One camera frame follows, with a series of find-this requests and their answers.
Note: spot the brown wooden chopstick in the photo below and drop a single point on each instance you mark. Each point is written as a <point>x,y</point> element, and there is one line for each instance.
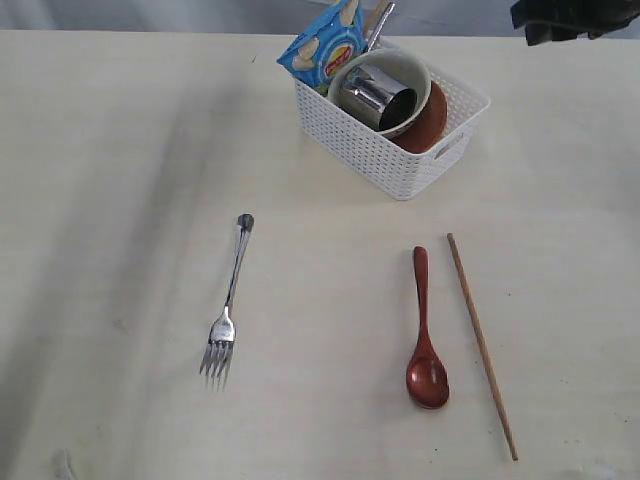
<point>483,349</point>

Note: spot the silver metal fork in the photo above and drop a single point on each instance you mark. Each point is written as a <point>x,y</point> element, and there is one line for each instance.
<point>218,354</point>

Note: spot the red-brown wooden spoon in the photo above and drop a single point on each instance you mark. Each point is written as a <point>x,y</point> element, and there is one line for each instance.
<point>426,377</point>

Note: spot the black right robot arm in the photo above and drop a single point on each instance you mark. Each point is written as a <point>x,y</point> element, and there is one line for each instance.
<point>565,20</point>

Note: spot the white woven plastic basket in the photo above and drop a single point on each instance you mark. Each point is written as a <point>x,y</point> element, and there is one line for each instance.
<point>397,172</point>

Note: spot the brown wooden plate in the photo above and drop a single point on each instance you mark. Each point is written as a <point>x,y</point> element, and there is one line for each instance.
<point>429,126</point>

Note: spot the shiny steel cup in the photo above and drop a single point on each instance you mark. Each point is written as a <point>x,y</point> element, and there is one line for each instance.
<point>375,98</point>

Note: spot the blue chips snack bag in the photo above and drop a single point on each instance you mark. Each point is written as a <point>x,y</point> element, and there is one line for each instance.
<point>331,41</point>

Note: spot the grey-green ceramic bowl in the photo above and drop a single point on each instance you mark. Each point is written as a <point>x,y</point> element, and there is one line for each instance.
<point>404,67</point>

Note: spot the silver metal utensil handle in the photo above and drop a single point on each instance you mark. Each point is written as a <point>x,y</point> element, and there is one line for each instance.
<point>374,33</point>

